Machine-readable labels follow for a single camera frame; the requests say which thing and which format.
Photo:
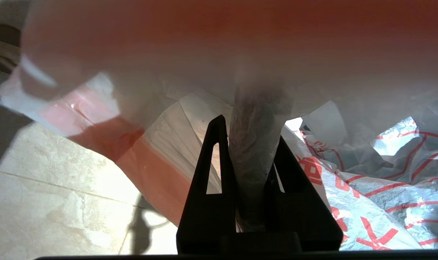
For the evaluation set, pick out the round brown floor drain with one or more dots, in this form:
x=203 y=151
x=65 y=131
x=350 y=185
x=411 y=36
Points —
x=0 y=47

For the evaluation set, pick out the white plastic bag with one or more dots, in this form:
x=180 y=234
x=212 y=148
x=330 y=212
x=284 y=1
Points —
x=312 y=54

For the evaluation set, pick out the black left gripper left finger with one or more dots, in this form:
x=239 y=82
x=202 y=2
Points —
x=208 y=216

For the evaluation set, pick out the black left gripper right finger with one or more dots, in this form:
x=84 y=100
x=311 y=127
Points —
x=302 y=216

